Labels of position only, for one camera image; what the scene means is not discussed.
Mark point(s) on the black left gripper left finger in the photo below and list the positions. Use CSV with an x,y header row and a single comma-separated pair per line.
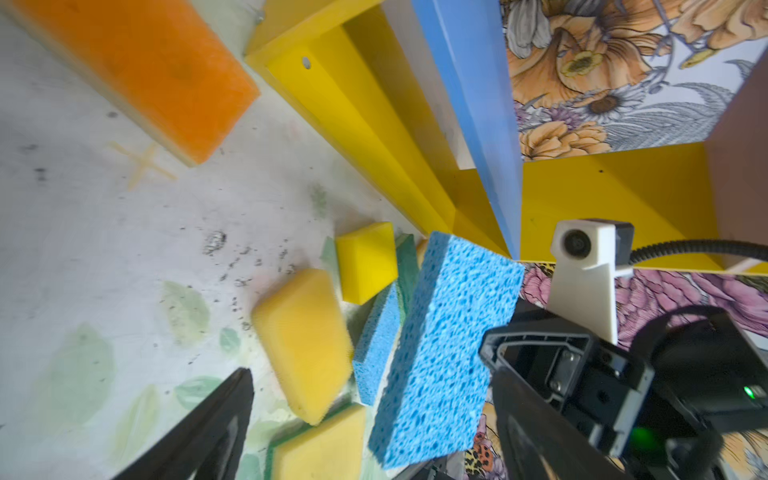
x,y
208,443

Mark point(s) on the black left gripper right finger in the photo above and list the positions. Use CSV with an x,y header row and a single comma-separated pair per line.
x,y
536,439

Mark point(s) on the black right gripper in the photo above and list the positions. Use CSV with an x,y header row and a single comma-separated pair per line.
x,y
658,410

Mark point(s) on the large blue sponge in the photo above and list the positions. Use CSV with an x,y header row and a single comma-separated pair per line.
x,y
437,384

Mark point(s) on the bright yellow sponge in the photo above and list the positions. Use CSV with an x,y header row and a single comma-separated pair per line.
x,y
367,261

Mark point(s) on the yellow wooden shelf unit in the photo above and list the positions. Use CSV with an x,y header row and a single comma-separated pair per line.
x,y
498,119

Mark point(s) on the yellow sponge green backing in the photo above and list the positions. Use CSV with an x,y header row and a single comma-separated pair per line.
x,y
331,450

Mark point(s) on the rounded yellow sponge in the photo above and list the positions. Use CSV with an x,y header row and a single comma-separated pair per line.
x,y
303,332

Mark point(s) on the dark green sponge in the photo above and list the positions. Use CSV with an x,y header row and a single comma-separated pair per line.
x,y
408,270

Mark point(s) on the tan yellow sponge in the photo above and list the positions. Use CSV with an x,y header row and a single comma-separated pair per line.
x,y
421,251

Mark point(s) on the orange sponge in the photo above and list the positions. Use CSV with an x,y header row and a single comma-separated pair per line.
x,y
157,61

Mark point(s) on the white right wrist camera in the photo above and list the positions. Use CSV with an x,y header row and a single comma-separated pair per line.
x,y
590,255

